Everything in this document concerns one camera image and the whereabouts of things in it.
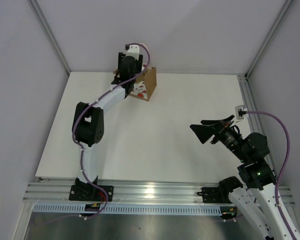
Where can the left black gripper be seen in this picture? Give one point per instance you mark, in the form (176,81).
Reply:
(138,65)

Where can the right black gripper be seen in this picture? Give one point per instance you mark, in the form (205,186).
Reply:
(203,132)

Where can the watermelon print canvas bag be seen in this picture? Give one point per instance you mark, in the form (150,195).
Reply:
(143,84)

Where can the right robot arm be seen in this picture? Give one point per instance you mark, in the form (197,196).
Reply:
(255,192)

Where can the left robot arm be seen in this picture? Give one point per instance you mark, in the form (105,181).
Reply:
(88,123)

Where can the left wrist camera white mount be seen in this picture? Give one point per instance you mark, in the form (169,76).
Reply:
(132,50)

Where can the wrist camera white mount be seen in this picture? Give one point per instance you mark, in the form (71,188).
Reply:
(132,50)
(240,114)

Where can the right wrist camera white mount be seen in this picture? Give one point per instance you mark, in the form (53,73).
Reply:
(240,114)

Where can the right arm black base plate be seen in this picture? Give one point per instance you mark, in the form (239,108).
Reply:
(212,195)

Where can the left aluminium frame post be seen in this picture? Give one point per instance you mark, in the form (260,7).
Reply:
(45,26)

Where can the aluminium frame post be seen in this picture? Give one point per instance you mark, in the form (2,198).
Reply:
(45,26)
(273,30)

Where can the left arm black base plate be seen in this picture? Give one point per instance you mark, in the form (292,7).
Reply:
(85,192)

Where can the right aluminium frame post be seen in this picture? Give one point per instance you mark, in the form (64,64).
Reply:
(273,30)

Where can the aluminium mounting rail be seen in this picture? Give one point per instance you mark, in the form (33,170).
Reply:
(52,190)

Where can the white slotted cable duct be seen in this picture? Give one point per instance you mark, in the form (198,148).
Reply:
(129,209)

